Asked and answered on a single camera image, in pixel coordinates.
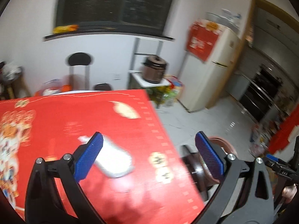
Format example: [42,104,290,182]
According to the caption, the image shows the white plastic bottle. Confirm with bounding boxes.
[78,135,134,178]

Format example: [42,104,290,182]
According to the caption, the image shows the brown round trash bin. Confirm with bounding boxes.
[199,136,238,188]

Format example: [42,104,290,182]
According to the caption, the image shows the dark round stool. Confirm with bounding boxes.
[181,145,209,201]

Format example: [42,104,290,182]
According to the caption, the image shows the plastic bags on floor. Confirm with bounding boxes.
[249,123,272,158]

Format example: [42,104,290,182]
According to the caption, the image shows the red festive table mat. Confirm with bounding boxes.
[1,90,204,223]

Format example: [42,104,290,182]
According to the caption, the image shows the red cloth on counter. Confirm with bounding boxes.
[268,105,299,155]

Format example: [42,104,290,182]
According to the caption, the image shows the black built-in oven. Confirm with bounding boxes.
[239,64,283,122]

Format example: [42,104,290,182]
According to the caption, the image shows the cream two-door refrigerator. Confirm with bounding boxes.
[178,28,239,113]

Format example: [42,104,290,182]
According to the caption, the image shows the colourful bags beside fridge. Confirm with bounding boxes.
[149,75,184,107]

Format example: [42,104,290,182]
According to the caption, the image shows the black round-back chair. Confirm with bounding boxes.
[66,52,93,90]

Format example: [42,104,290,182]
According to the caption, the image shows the brown electric pressure cooker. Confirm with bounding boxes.
[142,55,168,84]

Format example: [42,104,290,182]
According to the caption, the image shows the red cloth on refrigerator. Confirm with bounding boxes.
[186,19,226,62]

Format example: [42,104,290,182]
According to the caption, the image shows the black metal shelf stand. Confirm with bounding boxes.
[127,36,171,91]

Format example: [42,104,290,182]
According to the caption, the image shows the yellow packet on windowsill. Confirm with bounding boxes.
[53,24,79,34]

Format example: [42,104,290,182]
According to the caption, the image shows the dark window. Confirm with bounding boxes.
[53,0,173,37]

